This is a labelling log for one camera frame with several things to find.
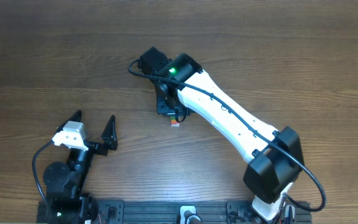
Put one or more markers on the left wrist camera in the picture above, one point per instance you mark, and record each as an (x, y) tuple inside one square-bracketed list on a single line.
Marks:
[(71, 135)]

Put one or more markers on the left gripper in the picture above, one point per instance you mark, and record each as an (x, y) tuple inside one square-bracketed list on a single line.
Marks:
[(98, 148)]

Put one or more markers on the mounting rail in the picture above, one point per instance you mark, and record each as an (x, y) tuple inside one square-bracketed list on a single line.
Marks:
[(154, 213)]

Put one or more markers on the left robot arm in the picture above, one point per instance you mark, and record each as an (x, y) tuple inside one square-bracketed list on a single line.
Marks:
[(57, 179)]

